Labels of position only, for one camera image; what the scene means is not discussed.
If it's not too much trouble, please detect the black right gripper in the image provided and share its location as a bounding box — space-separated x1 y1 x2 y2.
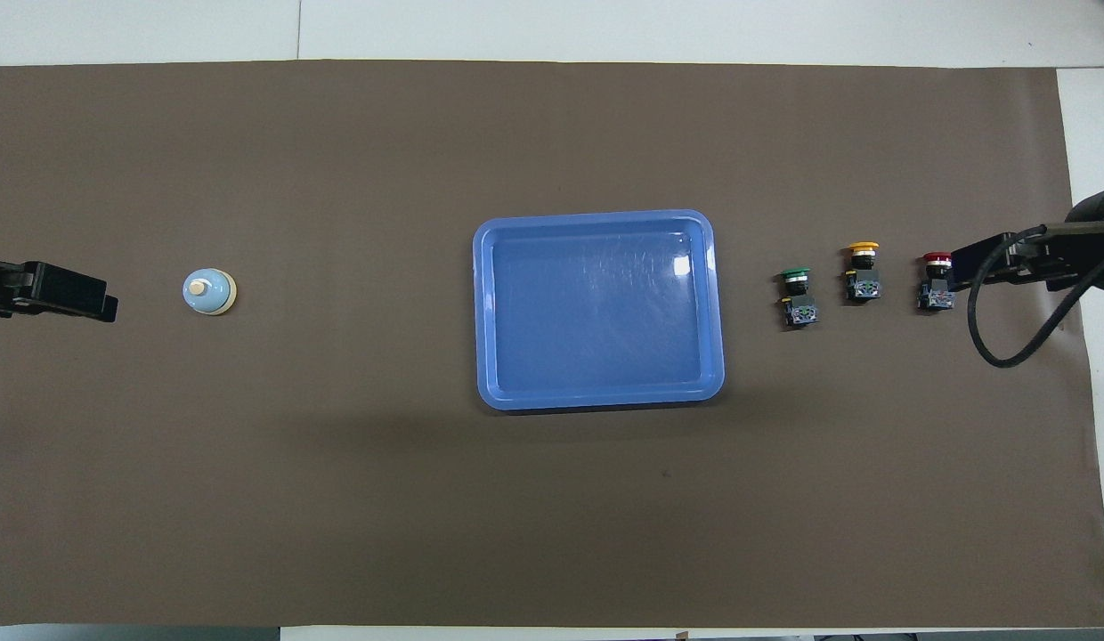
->
950 231 1080 289

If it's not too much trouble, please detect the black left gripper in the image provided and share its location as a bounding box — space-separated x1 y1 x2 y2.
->
0 257 119 324

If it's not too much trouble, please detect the red push button switch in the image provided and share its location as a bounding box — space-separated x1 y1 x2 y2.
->
916 252 954 312

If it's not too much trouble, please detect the yellow push button switch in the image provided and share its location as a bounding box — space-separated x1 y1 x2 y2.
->
843 241 883 304

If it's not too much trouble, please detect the green push button switch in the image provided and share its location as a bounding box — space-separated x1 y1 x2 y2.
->
777 267 820 329

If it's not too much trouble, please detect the light blue call bell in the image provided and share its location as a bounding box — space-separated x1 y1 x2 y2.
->
183 268 238 317

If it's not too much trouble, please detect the blue plastic tray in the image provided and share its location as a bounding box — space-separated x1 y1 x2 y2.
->
473 209 727 412

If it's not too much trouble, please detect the brown table mat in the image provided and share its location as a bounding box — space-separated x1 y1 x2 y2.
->
0 60 1104 629

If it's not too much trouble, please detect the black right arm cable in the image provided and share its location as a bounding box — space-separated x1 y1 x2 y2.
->
968 223 1104 369

